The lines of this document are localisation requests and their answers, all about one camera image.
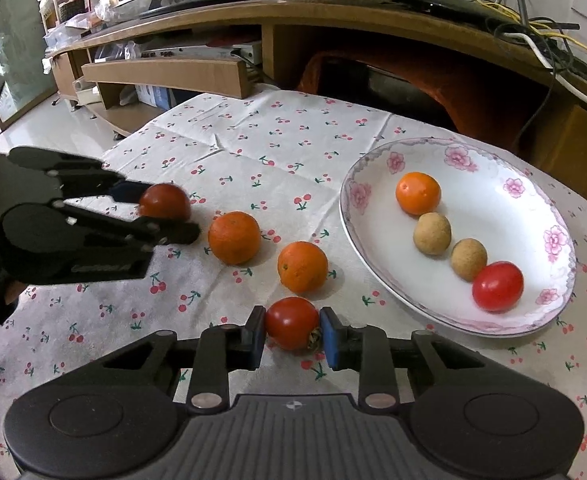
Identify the blue box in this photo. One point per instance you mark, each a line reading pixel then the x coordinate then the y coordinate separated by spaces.
pixel 157 96

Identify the wooden television stand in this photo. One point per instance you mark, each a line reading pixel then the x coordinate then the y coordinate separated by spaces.
pixel 353 22

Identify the brown longan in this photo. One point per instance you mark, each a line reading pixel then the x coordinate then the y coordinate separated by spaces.
pixel 432 233
pixel 468 259

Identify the white set-top box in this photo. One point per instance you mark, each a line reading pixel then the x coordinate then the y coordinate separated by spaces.
pixel 198 53

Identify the black flat device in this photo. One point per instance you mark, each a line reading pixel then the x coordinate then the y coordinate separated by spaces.
pixel 453 6

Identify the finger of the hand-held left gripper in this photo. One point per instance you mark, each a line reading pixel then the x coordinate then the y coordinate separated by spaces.
pixel 166 234
pixel 126 191

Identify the clear plastic bag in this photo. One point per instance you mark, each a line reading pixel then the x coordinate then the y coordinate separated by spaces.
pixel 104 7

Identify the orange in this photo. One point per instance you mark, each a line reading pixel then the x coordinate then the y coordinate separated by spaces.
pixel 418 193
pixel 234 238
pixel 302 267

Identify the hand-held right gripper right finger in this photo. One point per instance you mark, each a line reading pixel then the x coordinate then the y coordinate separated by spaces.
pixel 331 342

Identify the cherry print tablecloth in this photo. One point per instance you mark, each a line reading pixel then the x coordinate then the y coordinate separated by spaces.
pixel 273 160

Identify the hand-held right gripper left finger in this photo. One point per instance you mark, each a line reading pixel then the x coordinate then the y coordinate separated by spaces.
pixel 257 332

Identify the red tomato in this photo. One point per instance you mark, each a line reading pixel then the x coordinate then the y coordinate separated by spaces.
pixel 166 201
pixel 291 322
pixel 497 286

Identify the white floral plate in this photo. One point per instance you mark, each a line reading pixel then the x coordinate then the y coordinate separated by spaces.
pixel 498 210

